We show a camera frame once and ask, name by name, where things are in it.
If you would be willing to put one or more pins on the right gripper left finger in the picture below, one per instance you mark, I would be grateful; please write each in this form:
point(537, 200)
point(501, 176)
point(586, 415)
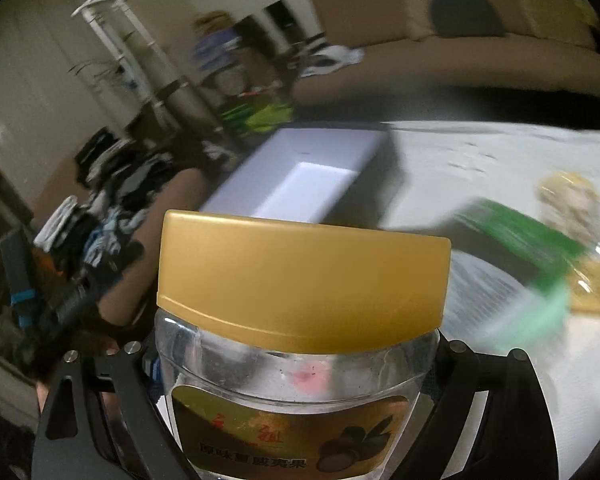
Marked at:
point(152, 369)

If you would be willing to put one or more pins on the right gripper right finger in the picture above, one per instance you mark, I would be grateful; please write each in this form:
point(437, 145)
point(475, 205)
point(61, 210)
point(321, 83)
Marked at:
point(430, 385)

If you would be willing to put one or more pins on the gold lid clear jar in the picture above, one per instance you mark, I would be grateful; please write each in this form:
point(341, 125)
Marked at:
point(294, 350)

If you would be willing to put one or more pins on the black white storage box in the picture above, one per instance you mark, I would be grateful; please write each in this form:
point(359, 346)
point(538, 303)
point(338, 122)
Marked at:
point(330, 174)

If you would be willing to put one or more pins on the clear bag yellow snacks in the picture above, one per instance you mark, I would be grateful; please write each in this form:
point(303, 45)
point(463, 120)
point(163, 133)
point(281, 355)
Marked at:
point(570, 204)

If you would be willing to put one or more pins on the brown sofa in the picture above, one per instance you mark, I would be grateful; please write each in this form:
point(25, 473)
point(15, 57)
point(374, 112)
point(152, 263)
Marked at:
point(550, 45)

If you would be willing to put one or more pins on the black cushion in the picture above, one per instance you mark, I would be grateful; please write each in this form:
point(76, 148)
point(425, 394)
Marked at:
point(465, 18)

